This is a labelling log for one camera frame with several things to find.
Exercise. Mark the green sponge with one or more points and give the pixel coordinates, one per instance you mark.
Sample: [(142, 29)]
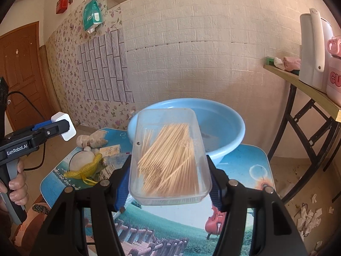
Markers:
[(270, 61)]

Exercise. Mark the yellow net bag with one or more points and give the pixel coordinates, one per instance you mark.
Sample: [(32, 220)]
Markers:
[(85, 169)]

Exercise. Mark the white electric kettle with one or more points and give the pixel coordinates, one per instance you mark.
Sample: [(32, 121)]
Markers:
[(309, 53)]

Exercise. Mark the red wall alarm box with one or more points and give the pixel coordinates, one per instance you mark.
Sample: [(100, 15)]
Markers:
[(61, 5)]

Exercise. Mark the white crumpled tissue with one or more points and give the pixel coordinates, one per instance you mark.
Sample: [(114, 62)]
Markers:
[(278, 62)]

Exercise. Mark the folding table with black legs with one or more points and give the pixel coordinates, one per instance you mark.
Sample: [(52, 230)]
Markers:
[(306, 88)]

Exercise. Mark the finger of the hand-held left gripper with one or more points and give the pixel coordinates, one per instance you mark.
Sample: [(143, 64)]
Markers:
[(44, 124), (57, 129)]

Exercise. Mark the clear box of toothpicks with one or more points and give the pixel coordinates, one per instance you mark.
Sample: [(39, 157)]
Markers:
[(170, 160)]

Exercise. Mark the person's left hand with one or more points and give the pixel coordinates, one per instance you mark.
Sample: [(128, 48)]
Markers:
[(18, 186)]

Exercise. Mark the pink water bottle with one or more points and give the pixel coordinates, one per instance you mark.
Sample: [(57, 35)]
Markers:
[(334, 80)]

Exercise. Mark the beige plush toy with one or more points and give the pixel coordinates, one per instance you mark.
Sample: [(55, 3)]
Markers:
[(90, 138)]

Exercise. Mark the clear plastic bottle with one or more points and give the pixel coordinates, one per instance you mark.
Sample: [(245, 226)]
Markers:
[(112, 162)]

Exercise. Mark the light blue plastic basin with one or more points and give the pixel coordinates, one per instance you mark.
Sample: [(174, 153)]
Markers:
[(226, 128)]

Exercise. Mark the brown wooden door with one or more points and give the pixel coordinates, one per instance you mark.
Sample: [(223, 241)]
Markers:
[(24, 66)]

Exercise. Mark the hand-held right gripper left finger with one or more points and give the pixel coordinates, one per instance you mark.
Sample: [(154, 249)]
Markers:
[(121, 189)]

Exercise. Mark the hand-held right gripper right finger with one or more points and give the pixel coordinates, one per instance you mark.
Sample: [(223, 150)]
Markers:
[(215, 197)]

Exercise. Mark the pink cloth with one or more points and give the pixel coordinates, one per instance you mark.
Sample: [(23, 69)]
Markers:
[(291, 63)]

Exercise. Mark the scattered paper scraps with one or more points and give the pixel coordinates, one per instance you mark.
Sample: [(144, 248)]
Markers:
[(311, 216)]

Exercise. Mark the grey brick wall sticker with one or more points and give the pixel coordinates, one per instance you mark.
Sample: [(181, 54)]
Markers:
[(104, 66)]

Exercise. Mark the white charger plug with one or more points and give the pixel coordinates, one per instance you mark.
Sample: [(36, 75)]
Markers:
[(60, 117)]

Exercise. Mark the green hanging packet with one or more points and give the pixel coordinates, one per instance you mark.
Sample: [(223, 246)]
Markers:
[(92, 16)]

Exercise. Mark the white round case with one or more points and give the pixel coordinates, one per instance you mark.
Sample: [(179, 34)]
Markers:
[(80, 160)]

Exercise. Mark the small printed carton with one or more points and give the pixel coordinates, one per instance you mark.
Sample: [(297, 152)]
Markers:
[(110, 150)]

